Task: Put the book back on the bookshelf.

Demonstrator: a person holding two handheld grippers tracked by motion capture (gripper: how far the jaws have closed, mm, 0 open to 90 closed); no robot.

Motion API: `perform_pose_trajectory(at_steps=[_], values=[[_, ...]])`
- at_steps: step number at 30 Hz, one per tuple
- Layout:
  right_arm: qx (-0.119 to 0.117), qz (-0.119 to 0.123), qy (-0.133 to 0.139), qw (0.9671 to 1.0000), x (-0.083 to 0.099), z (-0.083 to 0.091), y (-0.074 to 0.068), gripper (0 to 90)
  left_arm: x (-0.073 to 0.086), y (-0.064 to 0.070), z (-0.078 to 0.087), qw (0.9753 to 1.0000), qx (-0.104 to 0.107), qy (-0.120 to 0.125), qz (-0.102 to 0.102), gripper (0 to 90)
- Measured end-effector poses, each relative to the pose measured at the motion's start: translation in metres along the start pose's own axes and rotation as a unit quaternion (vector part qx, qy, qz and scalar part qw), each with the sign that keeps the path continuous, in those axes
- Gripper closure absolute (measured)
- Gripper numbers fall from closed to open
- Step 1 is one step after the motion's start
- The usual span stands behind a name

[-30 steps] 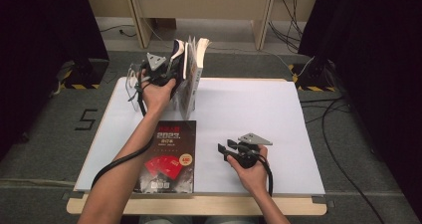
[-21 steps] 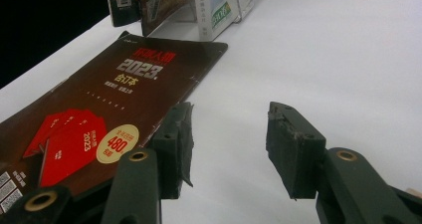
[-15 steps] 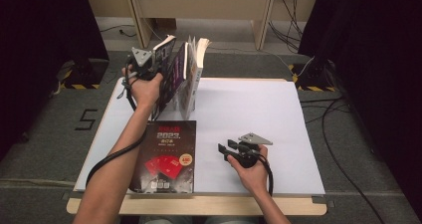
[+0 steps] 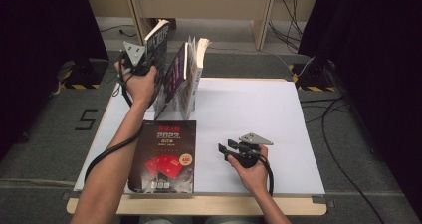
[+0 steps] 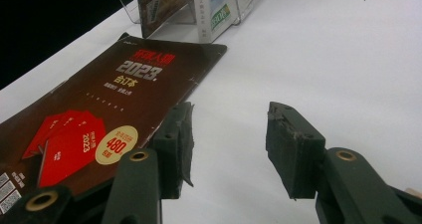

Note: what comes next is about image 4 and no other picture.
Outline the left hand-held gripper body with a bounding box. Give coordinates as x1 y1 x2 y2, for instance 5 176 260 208
119 40 154 77

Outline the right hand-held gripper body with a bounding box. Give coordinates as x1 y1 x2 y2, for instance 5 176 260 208
228 132 275 169

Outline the purple magazine blue spine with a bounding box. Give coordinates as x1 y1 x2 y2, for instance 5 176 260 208
153 42 189 120

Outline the clear acrylic book rack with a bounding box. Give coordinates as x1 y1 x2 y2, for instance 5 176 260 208
150 84 197 113

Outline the thick white book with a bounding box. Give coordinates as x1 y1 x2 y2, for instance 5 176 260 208
177 35 212 120

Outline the black and red book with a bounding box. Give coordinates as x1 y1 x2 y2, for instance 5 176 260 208
127 118 198 195

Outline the person's right hand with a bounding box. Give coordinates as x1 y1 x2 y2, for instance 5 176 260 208
227 143 271 198

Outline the person's left hand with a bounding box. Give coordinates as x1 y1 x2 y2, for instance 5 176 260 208
113 59 159 109

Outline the stand base with hazard tape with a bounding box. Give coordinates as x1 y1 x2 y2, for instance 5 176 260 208
59 58 110 91
288 59 336 93

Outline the black curtain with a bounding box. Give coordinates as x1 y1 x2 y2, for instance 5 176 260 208
0 0 110 162
298 0 422 215

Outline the beige wooden desk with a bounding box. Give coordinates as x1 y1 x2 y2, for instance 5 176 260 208
83 0 321 51

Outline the short black floor cable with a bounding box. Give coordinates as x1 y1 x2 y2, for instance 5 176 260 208
100 24 137 39

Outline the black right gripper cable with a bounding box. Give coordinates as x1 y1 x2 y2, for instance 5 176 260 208
258 153 276 197

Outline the thin black floor cable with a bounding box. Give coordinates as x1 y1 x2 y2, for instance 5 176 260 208
300 97 353 124

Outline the long black floor cable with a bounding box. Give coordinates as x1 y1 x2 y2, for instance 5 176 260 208
320 98 386 224

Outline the grey table bracket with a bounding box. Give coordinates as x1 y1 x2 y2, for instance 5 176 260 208
61 190 81 201
311 195 336 208

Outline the white floor cable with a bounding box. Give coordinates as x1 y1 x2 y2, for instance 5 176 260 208
140 16 315 79

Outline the black socket cable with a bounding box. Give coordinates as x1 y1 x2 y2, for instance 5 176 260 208
280 0 305 39
268 19 301 53

